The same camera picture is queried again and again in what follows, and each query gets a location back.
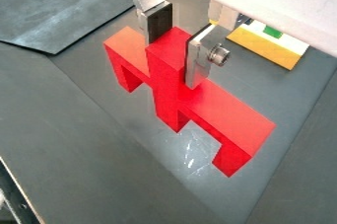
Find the yellow white wooden board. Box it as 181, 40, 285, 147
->
208, 19, 311, 71

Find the red wooden block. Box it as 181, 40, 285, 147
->
104, 27, 276, 176

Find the green wooden block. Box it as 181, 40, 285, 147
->
264, 26, 283, 38

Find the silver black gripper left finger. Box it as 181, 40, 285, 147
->
133, 0, 172, 44

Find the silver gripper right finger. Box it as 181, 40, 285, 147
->
184, 0, 247, 89

